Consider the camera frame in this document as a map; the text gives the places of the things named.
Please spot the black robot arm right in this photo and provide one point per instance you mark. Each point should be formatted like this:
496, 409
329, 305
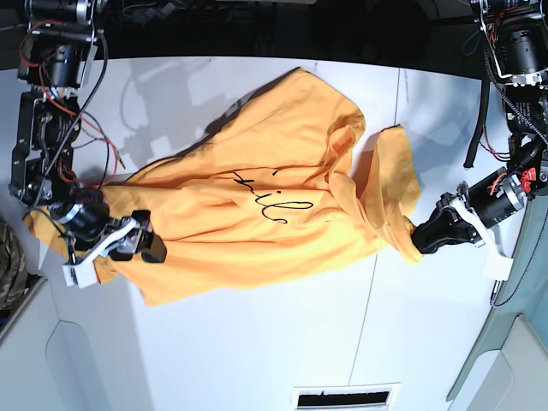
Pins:
55, 56

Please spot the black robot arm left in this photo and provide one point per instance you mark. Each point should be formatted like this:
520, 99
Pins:
515, 57

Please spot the camouflage cloth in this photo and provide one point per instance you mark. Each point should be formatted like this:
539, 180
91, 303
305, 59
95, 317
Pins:
13, 268

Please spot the white vent grille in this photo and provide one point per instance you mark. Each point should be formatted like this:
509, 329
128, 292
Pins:
353, 397

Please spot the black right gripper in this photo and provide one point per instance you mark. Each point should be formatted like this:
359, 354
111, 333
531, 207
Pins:
87, 222

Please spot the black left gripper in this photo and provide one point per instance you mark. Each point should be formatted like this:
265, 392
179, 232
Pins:
493, 199

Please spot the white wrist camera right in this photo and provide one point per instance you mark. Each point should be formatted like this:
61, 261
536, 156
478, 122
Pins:
81, 275

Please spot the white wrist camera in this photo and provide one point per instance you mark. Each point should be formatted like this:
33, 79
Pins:
498, 267
81, 275

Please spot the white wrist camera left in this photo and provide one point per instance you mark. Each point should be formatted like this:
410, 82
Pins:
498, 267

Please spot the orange t-shirt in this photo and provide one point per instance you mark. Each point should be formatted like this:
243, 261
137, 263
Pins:
269, 198

